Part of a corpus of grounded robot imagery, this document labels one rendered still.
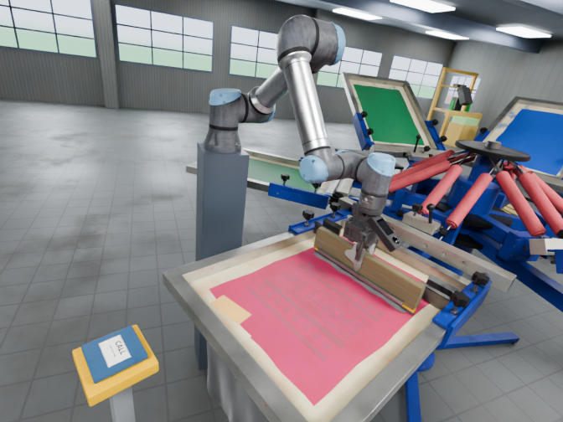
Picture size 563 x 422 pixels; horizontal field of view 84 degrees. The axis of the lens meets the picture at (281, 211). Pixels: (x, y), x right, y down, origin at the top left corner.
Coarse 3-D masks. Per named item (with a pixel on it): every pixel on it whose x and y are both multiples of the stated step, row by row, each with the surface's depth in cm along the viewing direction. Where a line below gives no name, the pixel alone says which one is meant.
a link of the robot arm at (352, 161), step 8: (336, 152) 95; (344, 152) 94; (352, 152) 93; (344, 160) 88; (352, 160) 90; (360, 160) 89; (344, 168) 88; (352, 168) 90; (344, 176) 90; (352, 176) 91
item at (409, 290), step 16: (320, 240) 108; (336, 240) 102; (336, 256) 103; (368, 256) 95; (368, 272) 95; (384, 272) 91; (400, 272) 89; (384, 288) 92; (400, 288) 88; (416, 288) 84; (416, 304) 86
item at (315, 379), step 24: (360, 288) 96; (264, 336) 75; (288, 336) 76; (360, 336) 79; (384, 336) 80; (288, 360) 69; (312, 360) 70; (336, 360) 71; (360, 360) 72; (312, 384) 65; (336, 384) 65
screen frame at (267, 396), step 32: (224, 256) 96; (256, 256) 103; (416, 256) 111; (192, 288) 81; (192, 320) 76; (224, 352) 66; (416, 352) 71; (256, 384) 59; (384, 384) 63; (288, 416) 55; (352, 416) 56
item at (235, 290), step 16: (304, 256) 108; (256, 272) 97; (272, 272) 98; (336, 272) 102; (224, 288) 88; (240, 288) 89; (240, 304) 83; (256, 304) 84; (256, 320) 79; (272, 320) 80
